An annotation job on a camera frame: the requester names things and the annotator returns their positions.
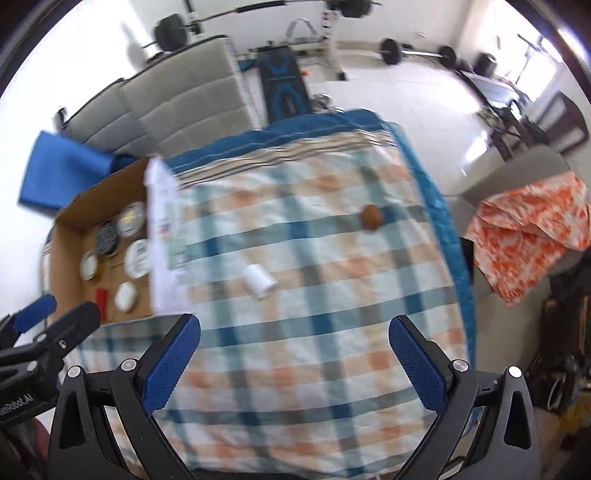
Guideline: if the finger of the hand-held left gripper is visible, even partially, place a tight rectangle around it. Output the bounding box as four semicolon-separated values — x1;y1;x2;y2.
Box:
25;302;101;372
0;294;58;347

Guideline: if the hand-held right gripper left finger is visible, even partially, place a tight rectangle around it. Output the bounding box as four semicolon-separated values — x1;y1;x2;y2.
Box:
47;314;202;480

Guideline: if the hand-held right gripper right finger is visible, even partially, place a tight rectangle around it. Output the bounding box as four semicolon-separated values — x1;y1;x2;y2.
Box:
389;315;541;480

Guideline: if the small white round case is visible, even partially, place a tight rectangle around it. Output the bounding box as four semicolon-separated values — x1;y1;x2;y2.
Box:
114;281;139;311

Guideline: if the cardboard box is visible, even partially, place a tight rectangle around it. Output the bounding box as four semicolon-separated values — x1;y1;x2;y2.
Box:
44;157;190;324

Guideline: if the black round tin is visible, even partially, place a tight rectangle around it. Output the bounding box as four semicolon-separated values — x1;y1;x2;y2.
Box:
95;219;122;254

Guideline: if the silver metal can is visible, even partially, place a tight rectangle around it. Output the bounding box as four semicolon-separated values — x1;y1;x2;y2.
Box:
117;202;147;238

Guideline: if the small white cylinder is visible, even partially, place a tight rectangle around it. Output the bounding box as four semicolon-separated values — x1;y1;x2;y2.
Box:
245;263;273;298

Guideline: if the checked tablecloth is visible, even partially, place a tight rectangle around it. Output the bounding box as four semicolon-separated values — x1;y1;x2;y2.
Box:
76;108;476;478

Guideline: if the blue folded exercise mat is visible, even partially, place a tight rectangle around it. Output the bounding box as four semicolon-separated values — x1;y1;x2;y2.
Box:
19;130;139;215

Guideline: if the dark floor clutter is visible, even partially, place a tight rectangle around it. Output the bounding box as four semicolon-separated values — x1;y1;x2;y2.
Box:
526;272;591;416

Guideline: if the brown walnut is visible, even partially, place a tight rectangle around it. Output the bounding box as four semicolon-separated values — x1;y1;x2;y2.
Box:
361;204;383;232

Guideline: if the orange patterned cloth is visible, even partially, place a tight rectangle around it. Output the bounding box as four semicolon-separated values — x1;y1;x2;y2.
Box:
464;173;591;305

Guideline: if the grey padded chair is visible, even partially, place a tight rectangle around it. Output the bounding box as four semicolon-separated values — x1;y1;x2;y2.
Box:
60;78;139;155
117;37;257;160

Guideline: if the beige chair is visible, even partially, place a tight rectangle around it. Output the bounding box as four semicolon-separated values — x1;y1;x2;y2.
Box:
443;145;573;296

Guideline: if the chrome dumbbell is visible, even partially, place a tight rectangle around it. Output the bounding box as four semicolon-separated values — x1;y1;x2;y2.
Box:
311;95;342;114

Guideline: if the dark brown chair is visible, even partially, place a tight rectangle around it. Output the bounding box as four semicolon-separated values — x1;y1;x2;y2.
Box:
492;90;589;160

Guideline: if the dark blue weight bench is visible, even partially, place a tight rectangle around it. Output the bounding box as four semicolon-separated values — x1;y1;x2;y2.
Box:
256;48;310;123

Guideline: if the long barbell with black plates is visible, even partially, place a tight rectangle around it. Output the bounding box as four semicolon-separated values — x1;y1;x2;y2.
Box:
141;0;384;51

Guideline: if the short barbell with black plates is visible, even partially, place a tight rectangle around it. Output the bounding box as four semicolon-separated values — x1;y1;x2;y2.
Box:
379;38;458;68

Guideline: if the black tripod stand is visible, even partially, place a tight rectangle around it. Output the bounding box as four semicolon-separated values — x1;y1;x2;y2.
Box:
515;32;555;88

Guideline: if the grey exercise machine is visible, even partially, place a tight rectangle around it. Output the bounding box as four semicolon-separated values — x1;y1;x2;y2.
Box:
286;18;320;45

